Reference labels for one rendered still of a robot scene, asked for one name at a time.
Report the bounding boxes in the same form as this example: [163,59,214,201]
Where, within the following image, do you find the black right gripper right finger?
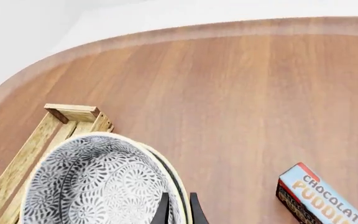
[190,192,212,224]

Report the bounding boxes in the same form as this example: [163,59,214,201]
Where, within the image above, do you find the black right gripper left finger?
[149,192,170,224]

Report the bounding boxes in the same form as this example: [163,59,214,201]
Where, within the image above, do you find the wooden slat tray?
[0,103,115,224]

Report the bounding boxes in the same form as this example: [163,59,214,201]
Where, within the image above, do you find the black-and-white floral patterned bowl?
[20,133,183,224]
[137,141,194,224]

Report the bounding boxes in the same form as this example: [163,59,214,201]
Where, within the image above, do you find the chocolate pudding box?
[275,162,358,224]

